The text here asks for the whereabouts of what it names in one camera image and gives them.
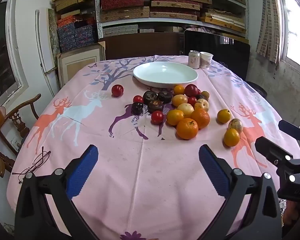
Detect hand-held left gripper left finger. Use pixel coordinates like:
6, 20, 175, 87
14, 144, 100, 240

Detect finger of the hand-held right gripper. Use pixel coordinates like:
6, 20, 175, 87
254, 136, 300, 184
278, 119, 300, 155

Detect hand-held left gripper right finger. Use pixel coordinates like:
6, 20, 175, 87
199, 144, 283, 240

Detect orange mandarin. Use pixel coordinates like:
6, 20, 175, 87
191, 108, 210, 129
176, 118, 199, 140

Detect white plate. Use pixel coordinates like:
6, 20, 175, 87
133, 61, 199, 89

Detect thin-framed eyeglasses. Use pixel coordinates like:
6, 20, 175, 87
12, 146, 51, 184

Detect black round object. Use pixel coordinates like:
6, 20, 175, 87
247, 81, 268, 98

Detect pink printed tablecloth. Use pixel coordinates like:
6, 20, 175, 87
6, 54, 300, 240

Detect wooden chair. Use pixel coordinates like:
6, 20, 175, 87
0, 94, 42, 178

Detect bright window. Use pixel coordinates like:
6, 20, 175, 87
277, 0, 300, 65

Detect black glossy panel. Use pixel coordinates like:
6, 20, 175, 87
184, 29, 250, 80

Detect beige checked curtain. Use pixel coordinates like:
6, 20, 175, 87
255, 0, 287, 64

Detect white paper cup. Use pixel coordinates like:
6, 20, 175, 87
199, 52, 213, 70

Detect framed picture in cardboard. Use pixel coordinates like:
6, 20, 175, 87
56, 41, 106, 88

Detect pink drink can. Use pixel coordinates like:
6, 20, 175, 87
188, 50, 201, 69

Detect white leaning board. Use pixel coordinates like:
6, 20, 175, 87
35, 9, 60, 98

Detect stack of blue floral boxes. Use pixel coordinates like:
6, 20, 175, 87
57, 16, 98, 53

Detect brown wooden board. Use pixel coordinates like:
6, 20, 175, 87
99, 32, 184, 60

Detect white-framed dark window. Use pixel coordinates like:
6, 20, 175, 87
0, 0, 29, 110

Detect white metal shelf rack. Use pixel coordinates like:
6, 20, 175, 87
95, 0, 249, 38

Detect stack of woven flat boxes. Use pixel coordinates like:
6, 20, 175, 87
100, 0, 248, 34

